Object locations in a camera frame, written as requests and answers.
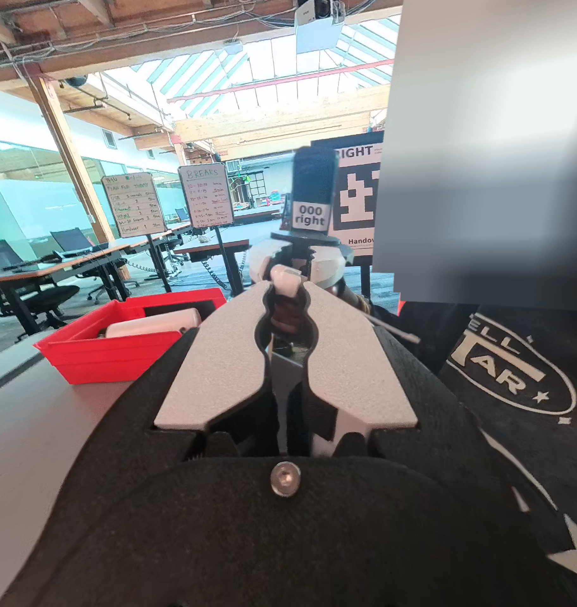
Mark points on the wooden support post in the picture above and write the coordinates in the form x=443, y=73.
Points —
x=65, y=151

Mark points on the thin white rod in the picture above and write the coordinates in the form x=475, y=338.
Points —
x=286, y=277

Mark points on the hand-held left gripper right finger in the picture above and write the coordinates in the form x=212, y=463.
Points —
x=364, y=374

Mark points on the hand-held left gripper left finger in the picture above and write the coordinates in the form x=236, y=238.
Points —
x=212, y=374

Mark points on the red plastic storage bin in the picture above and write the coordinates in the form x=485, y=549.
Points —
x=103, y=360

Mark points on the black office chair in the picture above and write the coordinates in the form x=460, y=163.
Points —
x=37, y=298
x=70, y=239
x=181, y=214

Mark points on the person's right hand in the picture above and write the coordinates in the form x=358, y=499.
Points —
x=286, y=317

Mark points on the handwritten whiteboard sign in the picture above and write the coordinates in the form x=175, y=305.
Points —
x=134, y=204
x=205, y=197

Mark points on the wooden office desk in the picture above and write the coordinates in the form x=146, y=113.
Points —
x=212, y=246
x=56, y=265

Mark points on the white ceiling projector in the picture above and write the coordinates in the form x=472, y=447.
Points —
x=319, y=28

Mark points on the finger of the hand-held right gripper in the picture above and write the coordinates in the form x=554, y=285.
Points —
x=262, y=263
x=329, y=265

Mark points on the black framed marker sign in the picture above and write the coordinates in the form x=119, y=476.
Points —
x=359, y=189

